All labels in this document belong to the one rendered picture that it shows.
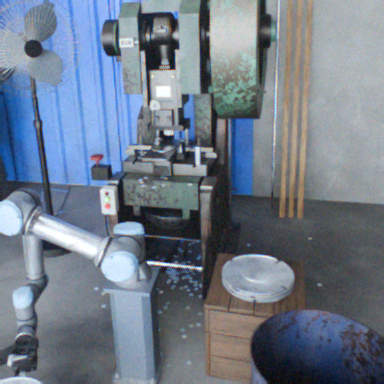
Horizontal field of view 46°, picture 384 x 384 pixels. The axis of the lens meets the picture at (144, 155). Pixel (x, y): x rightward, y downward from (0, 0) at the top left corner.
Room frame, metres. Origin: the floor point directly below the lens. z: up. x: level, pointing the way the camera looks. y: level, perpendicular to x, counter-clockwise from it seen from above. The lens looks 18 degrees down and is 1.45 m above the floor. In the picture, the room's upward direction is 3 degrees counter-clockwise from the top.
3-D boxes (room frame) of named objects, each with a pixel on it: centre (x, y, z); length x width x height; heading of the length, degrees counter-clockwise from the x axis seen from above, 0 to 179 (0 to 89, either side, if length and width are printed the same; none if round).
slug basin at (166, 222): (2.32, -0.14, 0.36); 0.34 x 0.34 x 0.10
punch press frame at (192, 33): (2.46, -0.19, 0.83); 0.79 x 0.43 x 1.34; 162
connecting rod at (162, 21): (2.32, -0.14, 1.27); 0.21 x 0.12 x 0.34; 162
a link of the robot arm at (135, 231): (1.55, 0.08, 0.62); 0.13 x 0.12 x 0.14; 169
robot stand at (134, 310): (1.55, 0.08, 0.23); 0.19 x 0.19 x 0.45; 75
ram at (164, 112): (2.28, -0.13, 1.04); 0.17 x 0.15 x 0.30; 162
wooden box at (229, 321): (1.62, -0.44, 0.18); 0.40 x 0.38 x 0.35; 162
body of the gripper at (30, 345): (1.34, 0.48, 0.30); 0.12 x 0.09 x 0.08; 7
